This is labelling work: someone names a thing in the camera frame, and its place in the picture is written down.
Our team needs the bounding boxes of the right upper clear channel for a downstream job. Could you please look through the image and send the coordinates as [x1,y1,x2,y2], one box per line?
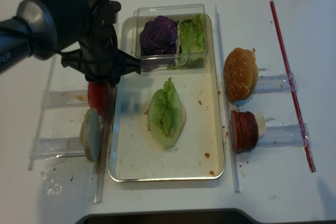
[254,74,297,94]

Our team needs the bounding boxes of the left clear long rail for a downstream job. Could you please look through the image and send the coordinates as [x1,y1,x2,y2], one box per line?
[94,85,116,204]

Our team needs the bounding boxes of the pale bread bun half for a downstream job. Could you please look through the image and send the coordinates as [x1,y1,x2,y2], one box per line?
[79,108,101,162]

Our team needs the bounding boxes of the left upper clear channel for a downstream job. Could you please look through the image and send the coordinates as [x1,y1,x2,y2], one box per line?
[40,90,89,109]

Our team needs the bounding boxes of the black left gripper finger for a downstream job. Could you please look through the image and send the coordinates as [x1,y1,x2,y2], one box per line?
[115,49,142,77]

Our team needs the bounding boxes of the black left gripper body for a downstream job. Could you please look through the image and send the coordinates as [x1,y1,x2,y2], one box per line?
[34,0,122,88]

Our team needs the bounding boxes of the clear plastic container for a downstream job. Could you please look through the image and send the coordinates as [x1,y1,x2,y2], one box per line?
[131,4,208,71]

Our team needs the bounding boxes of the bun slice under lettuce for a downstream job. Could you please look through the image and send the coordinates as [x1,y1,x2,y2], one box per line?
[182,104,186,127]

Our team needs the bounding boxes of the left lower clear channel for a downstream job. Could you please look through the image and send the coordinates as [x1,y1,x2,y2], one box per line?
[29,137,85,159]

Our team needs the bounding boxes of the lettuce leaf on tray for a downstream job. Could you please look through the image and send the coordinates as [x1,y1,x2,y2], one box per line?
[148,78,183,150]

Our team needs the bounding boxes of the dark monitor edge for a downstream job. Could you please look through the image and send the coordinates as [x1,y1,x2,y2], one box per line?
[77,209,259,223]

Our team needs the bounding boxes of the red plastic rail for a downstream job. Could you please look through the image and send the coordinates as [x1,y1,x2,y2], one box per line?
[269,1,316,173]

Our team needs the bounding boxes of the green lettuce in container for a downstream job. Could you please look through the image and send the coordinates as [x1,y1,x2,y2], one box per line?
[167,14,206,70]

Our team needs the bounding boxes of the right lower clear channel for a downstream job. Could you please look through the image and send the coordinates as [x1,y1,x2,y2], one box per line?
[257,124,311,147]

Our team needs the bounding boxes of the rear bun half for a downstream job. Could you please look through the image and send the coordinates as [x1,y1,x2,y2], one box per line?
[245,62,258,100]

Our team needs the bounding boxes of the metal baking tray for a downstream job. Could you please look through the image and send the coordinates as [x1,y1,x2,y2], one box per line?
[108,13,226,182]

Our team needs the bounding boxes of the meat patty slice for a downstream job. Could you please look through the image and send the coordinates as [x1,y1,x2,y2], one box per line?
[246,111,259,150]
[230,111,242,154]
[238,112,253,152]

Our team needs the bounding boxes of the purple cabbage leaves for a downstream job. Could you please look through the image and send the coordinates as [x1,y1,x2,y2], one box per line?
[140,16,178,56]

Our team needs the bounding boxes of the clear channel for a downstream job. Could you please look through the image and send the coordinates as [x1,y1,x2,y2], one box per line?
[254,74,297,94]
[257,124,311,147]
[29,137,85,159]
[40,90,89,109]

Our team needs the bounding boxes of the white cheese slice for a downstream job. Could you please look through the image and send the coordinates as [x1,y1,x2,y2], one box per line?
[255,112,266,138]

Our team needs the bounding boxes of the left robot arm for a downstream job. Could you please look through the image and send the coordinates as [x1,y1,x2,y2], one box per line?
[1,0,141,87]

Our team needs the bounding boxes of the front meat patty slice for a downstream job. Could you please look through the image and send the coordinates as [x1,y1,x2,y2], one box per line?
[230,111,242,154]

